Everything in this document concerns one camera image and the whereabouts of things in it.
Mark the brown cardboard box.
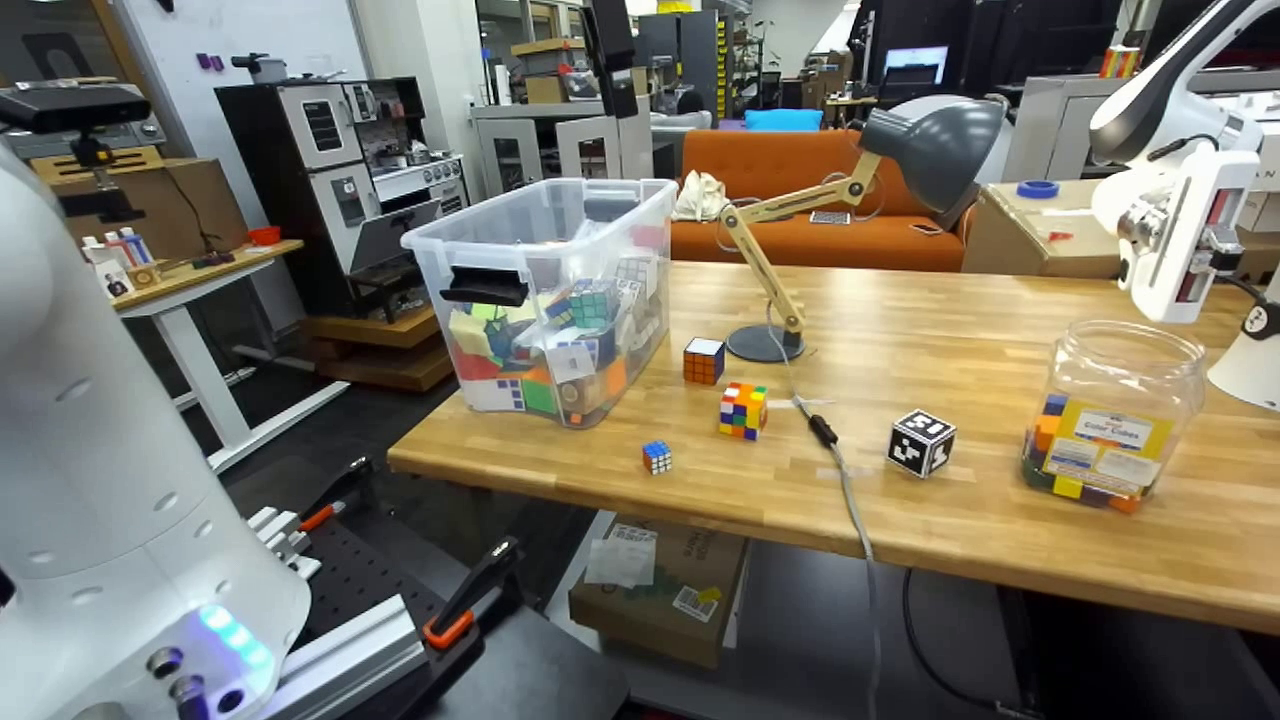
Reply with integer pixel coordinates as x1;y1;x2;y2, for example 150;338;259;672
33;157;251;269

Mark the dark computer monitor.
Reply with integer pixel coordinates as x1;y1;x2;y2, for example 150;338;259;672
881;43;953;91

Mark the clear plastic storage box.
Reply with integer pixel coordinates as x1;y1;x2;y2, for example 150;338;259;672
397;174;683;433

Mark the grey cabinet with glass doors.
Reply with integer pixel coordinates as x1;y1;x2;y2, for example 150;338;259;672
470;91;657;199

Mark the orange and white Rubik's cube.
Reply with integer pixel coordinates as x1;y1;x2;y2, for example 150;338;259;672
679;337;734;393

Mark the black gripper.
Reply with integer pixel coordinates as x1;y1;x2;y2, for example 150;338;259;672
586;0;644;115

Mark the small white bottle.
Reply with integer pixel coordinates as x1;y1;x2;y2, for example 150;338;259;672
117;218;162;273
79;235;137;305

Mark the grey cable with black ferrite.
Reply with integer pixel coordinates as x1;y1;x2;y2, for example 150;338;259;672
793;393;894;720

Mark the white side table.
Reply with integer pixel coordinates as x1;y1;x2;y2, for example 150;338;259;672
111;235;353;470

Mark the tan box with red marks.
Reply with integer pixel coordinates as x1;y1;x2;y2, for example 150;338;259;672
960;174;1132;278

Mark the orange sofa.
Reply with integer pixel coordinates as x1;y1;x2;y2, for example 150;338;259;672
670;122;974;274

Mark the flat cardboard box with labels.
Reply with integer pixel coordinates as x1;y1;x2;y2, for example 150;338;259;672
570;512;753;672

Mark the multicolour scrambled Rubik's cube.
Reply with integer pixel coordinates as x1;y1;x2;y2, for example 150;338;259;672
716;378;778;445

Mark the wooden desk lamp grey shade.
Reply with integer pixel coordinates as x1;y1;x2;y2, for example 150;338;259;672
671;91;1013;368

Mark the black and white equipment cabinet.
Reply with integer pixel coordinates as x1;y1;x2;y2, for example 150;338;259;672
217;70;472;317

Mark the black camera on stand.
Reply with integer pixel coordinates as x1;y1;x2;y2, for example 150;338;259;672
0;77;158;225

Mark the white articulated stand device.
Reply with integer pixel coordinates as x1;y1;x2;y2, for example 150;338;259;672
1086;0;1280;416

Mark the low wooden shelf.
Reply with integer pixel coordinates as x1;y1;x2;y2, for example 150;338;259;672
300;305;457;394

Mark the aluminium extrusion rail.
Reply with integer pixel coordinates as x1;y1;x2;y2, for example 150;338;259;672
244;591;437;720

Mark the clear plastic jar with cubes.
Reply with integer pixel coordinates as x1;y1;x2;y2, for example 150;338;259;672
1020;317;1212;518

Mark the black white tag cube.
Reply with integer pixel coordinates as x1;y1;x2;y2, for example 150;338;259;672
884;406;960;483

